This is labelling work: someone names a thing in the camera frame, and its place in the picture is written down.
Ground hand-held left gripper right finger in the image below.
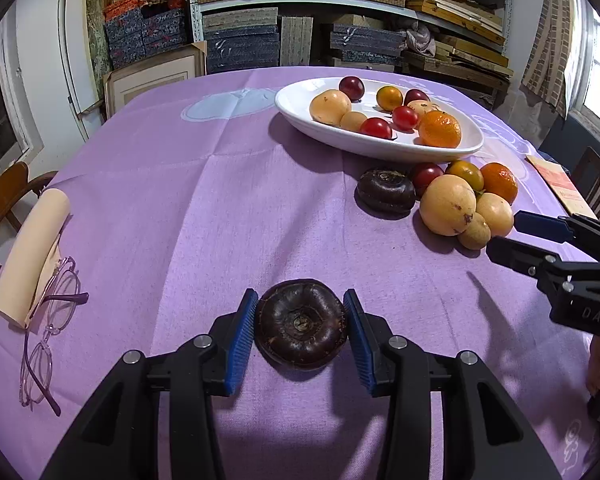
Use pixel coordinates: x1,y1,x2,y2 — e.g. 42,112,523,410
342,288,563,480

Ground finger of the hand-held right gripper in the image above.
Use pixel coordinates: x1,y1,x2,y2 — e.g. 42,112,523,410
513,210,600,248
486,236,563,281

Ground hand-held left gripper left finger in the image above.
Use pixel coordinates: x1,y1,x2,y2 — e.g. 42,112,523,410
40,288,259,480

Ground small brown longan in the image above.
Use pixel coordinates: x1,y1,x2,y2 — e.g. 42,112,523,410
339,111,368,133
457,212,492,251

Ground dark brown water chestnut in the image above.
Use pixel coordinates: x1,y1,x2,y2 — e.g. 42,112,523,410
254,278,350,372
356,168,417,216

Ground orange mandarin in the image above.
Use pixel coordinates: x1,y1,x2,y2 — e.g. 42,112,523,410
418,110,463,149
480,162,519,206

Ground red cherry tomato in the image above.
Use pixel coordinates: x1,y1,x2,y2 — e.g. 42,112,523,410
359,117,394,141
391,105,420,131
410,162,446,198

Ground orange tomato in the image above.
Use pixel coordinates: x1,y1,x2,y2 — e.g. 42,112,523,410
376,85,404,112

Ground small purple round tomato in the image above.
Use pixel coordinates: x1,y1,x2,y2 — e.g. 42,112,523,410
338,76,365,101

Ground white oval plate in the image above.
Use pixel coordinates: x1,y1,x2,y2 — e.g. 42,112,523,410
274,76,485,163

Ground person's right hand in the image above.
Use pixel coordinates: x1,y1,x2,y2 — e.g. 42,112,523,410
585,334,600,396

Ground smooth yellow round fruit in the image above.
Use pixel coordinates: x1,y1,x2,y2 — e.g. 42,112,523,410
475,192,515,238

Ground dark slatted wooden chair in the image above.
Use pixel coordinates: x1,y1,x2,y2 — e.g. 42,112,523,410
570,146,600,221

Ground yellow fruit with brown marks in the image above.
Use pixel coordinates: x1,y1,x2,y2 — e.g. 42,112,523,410
419,174,478,237

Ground yellow-green mandarin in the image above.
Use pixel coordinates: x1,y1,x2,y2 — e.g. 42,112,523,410
446,159,485,192

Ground purple printed tablecloth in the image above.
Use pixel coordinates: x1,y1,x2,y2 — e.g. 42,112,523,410
0,66,600,480

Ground pale orange round fruit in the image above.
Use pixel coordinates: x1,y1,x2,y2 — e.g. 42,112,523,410
309,89,353,127
406,99,441,117

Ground checkered curtain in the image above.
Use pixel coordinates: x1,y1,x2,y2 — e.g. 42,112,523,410
520,0,588,118

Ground stack of yellow wooden frames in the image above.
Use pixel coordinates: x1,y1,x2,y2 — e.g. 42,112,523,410
405,0,513,91

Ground pink crumpled cloth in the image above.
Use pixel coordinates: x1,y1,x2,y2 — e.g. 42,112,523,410
405,22,438,58

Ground rolled beige paper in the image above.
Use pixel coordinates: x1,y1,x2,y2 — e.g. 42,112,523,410
0,187,72,330

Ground stack of dark flat boxes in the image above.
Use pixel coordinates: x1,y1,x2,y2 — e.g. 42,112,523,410
328,15,408,67

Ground curved wooden chair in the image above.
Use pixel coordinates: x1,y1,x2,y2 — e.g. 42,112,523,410
0,161,58,321

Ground grey upright wooden boxes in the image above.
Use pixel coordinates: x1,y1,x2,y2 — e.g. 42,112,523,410
280,16,314,67

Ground stack of dark grey boxes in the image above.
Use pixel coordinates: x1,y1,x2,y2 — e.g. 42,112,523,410
202,7,281,73

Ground stack of blue patterned boxes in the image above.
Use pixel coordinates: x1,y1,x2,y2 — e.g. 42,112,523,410
102,10,191,68

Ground white leaning board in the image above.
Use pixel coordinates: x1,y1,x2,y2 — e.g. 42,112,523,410
57,0,92,142

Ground white metal shelf rack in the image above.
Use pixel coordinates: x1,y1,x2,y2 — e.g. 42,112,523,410
187,0,513,111

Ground green marbled board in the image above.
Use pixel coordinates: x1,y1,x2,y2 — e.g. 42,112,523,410
82,0,113,76

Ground red patterned box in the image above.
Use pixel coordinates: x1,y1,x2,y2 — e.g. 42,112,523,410
104,0,187,21

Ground purple wire-rimmed glasses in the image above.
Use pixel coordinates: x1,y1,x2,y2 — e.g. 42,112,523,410
19,256,90,417

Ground beige picture frame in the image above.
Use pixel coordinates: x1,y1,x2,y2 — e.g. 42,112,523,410
102,42,208,118

